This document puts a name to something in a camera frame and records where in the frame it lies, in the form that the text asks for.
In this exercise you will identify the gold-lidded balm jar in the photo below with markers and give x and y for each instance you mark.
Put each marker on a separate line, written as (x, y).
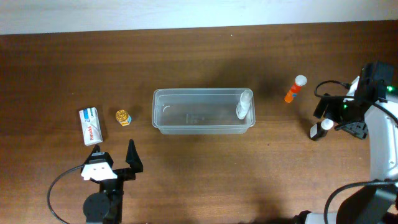
(123, 117)

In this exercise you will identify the white plastic bottle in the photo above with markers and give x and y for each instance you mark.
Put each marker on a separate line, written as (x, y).
(244, 104)

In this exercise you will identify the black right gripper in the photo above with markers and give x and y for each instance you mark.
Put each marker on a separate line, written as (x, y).
(331, 111)

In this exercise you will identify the clear plastic container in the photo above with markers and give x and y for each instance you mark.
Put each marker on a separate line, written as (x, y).
(200, 111)

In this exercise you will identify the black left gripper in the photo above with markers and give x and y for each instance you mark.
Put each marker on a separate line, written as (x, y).
(135, 163)

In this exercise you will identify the orange tube white cap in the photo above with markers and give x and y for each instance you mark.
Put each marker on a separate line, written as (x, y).
(300, 81)

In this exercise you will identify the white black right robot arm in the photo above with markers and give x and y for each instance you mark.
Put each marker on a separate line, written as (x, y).
(368, 110)

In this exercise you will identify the white Panadol medicine box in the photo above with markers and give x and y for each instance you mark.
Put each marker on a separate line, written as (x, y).
(90, 125)

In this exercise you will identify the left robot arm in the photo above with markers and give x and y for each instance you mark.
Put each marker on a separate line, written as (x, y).
(106, 205)

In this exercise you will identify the black bottle white cap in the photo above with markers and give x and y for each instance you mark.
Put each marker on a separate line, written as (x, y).
(320, 129)

